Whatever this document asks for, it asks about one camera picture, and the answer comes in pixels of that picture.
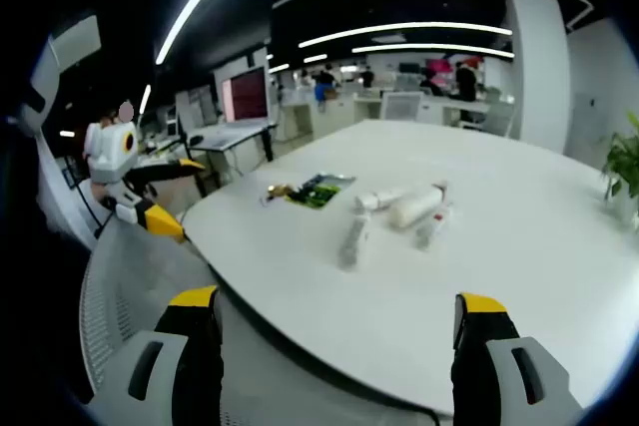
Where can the white mesh office chair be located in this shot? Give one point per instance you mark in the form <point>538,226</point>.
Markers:
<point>150,271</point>

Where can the white chest-worn device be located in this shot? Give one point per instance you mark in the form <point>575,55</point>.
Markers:
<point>75,42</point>

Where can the grey background office chair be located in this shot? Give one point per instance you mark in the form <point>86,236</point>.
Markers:
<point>499,119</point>

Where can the black-legged standing desk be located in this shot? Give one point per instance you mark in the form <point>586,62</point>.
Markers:
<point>224,134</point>

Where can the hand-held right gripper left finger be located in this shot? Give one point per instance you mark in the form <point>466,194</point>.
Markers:
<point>199,356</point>

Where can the potted green plant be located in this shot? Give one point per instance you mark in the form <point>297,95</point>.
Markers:
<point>624,161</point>

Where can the green black skincare sachet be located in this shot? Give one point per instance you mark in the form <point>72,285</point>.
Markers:
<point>319,196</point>

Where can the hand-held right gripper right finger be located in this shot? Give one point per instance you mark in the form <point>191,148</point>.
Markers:
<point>479,361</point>

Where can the red wall banner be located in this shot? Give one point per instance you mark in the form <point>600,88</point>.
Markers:
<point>439,66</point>

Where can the silver blue skincare sachet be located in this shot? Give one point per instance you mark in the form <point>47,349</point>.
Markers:
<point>339,179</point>

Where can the white skincare tube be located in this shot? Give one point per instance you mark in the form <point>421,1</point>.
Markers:
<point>414,206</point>

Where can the gold foil skincare sachet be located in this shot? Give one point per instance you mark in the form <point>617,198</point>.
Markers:
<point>280,190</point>

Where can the white background office chair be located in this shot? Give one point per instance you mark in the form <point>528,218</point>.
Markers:
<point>402,106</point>

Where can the white ceiling light strip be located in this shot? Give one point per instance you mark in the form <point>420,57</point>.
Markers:
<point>432,47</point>
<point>404,27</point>

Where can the person's left hand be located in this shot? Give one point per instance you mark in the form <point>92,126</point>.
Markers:
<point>99,190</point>

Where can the white office desk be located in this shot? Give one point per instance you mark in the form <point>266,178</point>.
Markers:
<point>439,109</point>
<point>299,122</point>

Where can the red-collared clear-capped skincare bottle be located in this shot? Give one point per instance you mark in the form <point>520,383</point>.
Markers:
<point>429,229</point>

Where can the large monitor screen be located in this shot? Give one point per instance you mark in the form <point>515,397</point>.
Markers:
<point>247,94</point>

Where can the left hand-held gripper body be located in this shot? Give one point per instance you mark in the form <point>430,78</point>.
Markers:
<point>112,151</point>

